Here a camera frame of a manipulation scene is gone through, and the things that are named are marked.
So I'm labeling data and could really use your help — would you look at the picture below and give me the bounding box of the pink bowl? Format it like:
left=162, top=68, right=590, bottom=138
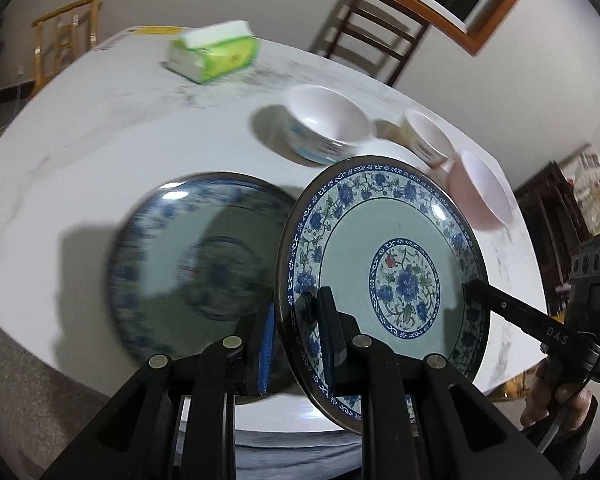
left=442, top=150, right=516, bottom=231

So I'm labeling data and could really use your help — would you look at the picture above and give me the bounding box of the bamboo chair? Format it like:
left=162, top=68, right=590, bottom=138
left=31, top=0, right=105, bottom=96

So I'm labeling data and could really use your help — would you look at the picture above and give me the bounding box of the person's right forearm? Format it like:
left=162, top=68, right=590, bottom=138
left=522, top=400, right=600, bottom=480

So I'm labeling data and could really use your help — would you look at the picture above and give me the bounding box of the grey cable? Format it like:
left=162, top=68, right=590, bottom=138
left=539, top=395, right=573, bottom=456

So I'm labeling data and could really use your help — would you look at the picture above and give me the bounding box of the plain white bowl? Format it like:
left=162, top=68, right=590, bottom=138
left=352, top=139, right=421, bottom=168

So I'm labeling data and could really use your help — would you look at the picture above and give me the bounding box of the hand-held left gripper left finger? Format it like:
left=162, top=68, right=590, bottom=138
left=40, top=302, right=278, bottom=480

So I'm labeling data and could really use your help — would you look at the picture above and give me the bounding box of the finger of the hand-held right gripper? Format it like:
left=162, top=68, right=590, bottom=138
left=462, top=279, right=588, bottom=361

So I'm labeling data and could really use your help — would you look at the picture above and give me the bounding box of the white bowl with blue print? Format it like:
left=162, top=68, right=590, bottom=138
left=279, top=84, right=372, bottom=166

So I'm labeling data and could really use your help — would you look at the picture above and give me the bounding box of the dark wooden furniture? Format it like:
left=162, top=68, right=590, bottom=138
left=515, top=160, right=596, bottom=321

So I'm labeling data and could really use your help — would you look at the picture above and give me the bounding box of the person's right hand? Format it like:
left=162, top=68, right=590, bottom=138
left=520, top=360, right=598, bottom=431

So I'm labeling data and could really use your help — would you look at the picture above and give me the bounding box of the wooden window frame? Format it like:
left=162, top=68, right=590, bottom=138
left=305, top=0, right=548, bottom=57

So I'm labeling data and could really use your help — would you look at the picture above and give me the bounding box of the stack of newspapers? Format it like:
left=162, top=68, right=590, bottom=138
left=562, top=144, right=600, bottom=241

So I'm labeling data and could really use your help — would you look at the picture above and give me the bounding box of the dark wooden chair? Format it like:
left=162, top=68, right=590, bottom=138
left=310, top=0, right=431, bottom=88

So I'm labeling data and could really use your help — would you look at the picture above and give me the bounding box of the blue floral plate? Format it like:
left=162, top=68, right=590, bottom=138
left=107, top=172, right=298, bottom=406
left=275, top=156, right=491, bottom=433

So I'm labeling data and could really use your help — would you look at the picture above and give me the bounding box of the green tissue box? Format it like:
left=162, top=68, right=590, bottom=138
left=161, top=20, right=261, bottom=85

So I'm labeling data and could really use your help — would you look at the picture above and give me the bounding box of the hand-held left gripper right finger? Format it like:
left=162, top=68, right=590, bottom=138
left=316, top=286, right=548, bottom=480

